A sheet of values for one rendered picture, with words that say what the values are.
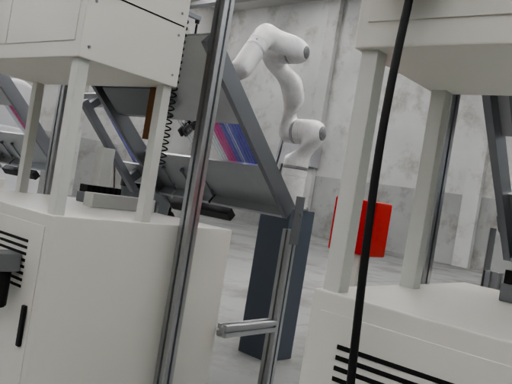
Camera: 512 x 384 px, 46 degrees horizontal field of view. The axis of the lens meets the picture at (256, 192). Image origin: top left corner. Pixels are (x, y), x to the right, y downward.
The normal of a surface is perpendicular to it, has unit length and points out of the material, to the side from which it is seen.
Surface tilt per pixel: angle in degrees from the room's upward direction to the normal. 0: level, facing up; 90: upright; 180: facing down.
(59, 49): 90
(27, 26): 90
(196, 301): 90
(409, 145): 90
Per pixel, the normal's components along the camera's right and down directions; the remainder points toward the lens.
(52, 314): 0.76, 0.13
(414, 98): -0.67, -0.11
